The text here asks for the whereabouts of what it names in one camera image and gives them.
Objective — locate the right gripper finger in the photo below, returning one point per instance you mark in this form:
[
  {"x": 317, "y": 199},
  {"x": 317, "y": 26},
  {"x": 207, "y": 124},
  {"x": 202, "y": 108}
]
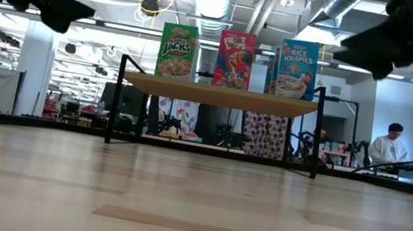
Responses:
[
  {"x": 382, "y": 37},
  {"x": 374, "y": 62}
]

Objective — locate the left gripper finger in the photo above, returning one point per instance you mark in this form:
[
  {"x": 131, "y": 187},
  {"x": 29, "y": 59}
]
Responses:
[{"x": 64, "y": 10}]

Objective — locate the green Apple Jacks cereal box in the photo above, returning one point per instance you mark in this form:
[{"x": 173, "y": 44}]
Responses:
[{"x": 177, "y": 51}]

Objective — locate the red Froot Loops cereal box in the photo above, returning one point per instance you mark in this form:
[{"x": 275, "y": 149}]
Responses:
[{"x": 234, "y": 60}]

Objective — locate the wooden shelf with black legs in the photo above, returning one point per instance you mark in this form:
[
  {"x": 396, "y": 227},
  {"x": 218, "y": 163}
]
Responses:
[{"x": 218, "y": 94}]

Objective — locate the white round column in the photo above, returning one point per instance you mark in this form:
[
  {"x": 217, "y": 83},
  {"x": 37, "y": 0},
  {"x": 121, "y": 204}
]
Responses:
[{"x": 33, "y": 77}]

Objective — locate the person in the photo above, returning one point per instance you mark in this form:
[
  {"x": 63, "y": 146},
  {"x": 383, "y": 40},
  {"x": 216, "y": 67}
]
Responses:
[
  {"x": 320, "y": 134},
  {"x": 388, "y": 148}
]

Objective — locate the black monitor back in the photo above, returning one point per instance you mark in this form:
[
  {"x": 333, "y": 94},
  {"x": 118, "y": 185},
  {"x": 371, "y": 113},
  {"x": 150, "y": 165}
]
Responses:
[{"x": 131, "y": 100}]

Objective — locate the patterned fabric panel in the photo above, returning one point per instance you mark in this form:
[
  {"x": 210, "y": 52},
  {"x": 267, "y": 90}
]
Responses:
[
  {"x": 184, "y": 114},
  {"x": 263, "y": 136}
]

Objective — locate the silver spiral ventilation duct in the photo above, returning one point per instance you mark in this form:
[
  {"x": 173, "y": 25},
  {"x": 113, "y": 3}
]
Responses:
[
  {"x": 212, "y": 6},
  {"x": 342, "y": 2}
]

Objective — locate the black hanging camera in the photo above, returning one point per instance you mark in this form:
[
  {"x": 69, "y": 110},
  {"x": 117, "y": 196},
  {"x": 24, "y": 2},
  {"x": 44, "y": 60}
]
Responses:
[{"x": 150, "y": 5}]

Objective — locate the black aluminium table frame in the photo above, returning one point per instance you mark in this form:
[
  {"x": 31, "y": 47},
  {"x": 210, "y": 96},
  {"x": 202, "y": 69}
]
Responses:
[{"x": 65, "y": 127}]

